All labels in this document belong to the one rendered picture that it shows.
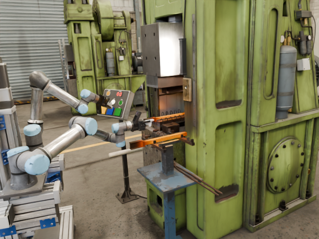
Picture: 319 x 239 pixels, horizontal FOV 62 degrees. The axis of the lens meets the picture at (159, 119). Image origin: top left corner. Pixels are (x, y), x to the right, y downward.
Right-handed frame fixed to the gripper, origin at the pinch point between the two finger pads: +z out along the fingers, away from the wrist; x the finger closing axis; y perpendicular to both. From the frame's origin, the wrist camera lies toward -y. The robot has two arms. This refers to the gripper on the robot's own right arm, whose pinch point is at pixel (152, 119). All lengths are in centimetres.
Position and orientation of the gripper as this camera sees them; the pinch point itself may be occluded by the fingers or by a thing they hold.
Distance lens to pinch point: 225.7
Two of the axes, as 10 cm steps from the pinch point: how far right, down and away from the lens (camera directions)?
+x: 5.1, 2.0, -8.4
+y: 0.4, 9.7, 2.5
